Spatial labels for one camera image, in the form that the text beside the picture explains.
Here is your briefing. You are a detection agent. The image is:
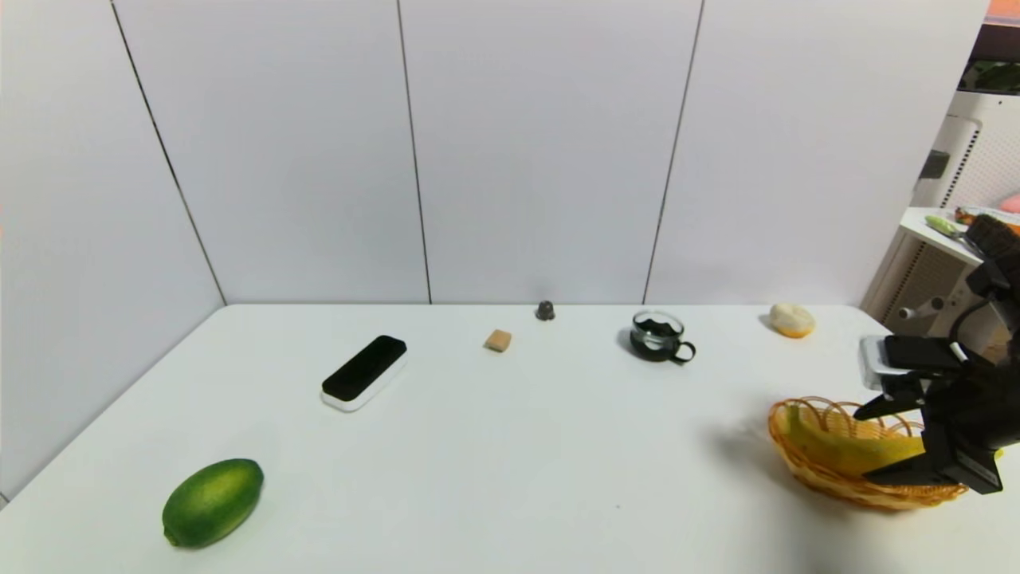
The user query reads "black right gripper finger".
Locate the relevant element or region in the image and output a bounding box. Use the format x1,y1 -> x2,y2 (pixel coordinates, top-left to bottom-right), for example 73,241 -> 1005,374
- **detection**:
853,389 -> 927,421
863,451 -> 958,486

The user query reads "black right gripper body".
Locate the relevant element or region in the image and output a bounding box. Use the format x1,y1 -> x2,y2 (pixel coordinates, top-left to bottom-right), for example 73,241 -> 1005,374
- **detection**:
920,376 -> 1020,495

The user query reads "yellow banana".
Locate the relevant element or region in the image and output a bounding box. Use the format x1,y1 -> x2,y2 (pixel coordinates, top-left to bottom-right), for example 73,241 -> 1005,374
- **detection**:
785,403 -> 930,476

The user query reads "yellow woven basket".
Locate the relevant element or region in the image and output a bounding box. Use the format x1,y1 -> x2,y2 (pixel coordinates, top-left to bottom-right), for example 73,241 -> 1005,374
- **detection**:
768,396 -> 970,511

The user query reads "dark woven basket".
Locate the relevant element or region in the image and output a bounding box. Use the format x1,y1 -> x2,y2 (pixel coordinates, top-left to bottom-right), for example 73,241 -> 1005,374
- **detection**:
966,214 -> 1020,258

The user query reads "peeled white orange fruit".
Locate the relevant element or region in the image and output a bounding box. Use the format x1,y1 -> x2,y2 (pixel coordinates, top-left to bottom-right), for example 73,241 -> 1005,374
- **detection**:
769,302 -> 816,339

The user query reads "white side table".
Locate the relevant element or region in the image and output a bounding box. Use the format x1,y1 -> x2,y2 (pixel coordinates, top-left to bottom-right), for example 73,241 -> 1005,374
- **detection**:
899,207 -> 1020,340

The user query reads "white pegboard cabinet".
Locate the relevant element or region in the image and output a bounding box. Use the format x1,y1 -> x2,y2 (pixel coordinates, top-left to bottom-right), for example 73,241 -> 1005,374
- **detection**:
865,89 -> 1020,320

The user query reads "black and white eraser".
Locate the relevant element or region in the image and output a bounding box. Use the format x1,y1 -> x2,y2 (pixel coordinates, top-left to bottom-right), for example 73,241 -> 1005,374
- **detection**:
321,335 -> 408,412

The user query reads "green lime fruit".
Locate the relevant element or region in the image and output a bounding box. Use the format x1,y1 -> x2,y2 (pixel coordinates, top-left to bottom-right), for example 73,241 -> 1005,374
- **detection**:
163,458 -> 265,549

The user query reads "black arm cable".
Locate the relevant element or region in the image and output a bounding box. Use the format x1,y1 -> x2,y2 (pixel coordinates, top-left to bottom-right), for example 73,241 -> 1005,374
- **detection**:
950,298 -> 994,364

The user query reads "glass cup with black handle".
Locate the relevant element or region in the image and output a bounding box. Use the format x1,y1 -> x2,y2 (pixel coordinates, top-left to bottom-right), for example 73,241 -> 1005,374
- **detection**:
629,310 -> 696,364

